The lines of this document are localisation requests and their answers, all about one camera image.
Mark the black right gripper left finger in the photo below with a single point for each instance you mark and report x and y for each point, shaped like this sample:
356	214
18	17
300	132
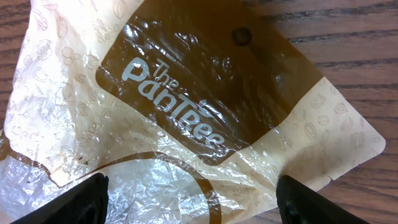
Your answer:
85	203

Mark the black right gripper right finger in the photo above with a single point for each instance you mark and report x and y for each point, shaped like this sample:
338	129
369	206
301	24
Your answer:
299	204

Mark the brown nut snack bag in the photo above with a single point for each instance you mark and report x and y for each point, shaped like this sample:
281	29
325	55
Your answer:
193	109

